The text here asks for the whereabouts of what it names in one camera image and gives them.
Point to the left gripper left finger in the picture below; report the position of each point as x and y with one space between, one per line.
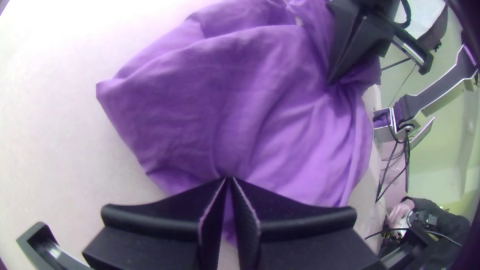
161 232

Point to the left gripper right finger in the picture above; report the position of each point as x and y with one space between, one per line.
300 236

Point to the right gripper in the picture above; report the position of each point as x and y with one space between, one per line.
412 48

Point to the dark t-shirt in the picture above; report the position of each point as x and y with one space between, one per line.
243 112

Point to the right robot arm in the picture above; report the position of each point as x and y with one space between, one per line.
438 90

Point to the person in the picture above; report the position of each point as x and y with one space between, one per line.
446 228

